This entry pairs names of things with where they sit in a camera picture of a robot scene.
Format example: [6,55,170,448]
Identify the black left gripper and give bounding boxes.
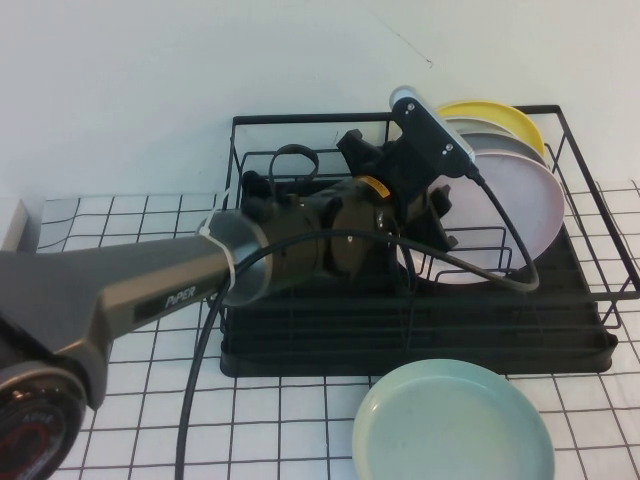
[335,128,459,253]

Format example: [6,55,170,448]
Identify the pink plate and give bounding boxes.
[394,151,567,288]

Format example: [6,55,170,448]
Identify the pale beige plate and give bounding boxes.
[439,115,522,139]

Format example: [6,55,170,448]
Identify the grey plate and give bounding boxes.
[460,130,550,167]

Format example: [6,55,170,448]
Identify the yellow plate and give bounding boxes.
[433,99,547,158]

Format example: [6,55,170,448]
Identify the mint green plate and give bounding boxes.
[350,358,557,480]

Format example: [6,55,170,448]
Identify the white zip tie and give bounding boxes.
[196,189,240,292]

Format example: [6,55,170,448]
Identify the black plastic drip tray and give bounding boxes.
[220,170,621,378]

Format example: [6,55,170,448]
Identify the white black-grid tablecloth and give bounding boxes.
[29,180,640,480]

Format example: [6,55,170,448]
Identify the silver wrist camera black mount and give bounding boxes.
[388,85,479,181]

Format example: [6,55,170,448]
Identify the thin black cable loop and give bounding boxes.
[268,143,320,202]

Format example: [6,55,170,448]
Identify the black wire dish rack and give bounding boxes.
[206,104,640,347]

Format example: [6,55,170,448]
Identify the thick black camera cable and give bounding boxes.
[174,167,542,480]

